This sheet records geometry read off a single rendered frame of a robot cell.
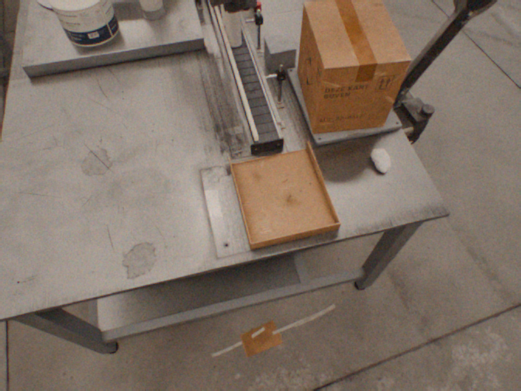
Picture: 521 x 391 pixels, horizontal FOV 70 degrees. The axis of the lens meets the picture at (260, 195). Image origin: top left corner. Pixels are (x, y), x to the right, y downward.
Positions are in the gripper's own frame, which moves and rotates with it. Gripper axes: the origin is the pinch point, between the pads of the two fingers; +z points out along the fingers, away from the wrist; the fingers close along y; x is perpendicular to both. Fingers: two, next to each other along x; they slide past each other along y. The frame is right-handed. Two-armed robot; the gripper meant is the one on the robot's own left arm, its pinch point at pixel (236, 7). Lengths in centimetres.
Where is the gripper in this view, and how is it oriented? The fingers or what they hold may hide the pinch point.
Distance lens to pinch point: 136.7
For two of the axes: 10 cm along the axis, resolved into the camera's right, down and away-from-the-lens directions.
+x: 2.0, 9.6, 1.8
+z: -1.5, -1.5, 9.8
